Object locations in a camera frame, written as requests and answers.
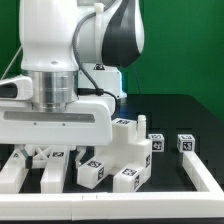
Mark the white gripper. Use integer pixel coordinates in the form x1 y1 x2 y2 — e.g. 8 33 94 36
0 96 114 169

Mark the white chair back frame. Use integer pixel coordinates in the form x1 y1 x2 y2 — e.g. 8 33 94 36
0 145 76 194

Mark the white chair seat plate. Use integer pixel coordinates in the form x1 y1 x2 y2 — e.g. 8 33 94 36
91 115 152 180

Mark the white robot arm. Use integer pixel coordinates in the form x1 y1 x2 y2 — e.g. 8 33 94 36
0 0 144 168

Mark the white camera cable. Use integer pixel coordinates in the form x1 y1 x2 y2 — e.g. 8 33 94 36
0 46 23 81

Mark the white U-shaped obstacle frame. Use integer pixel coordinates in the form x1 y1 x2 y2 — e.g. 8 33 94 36
0 152 224 221

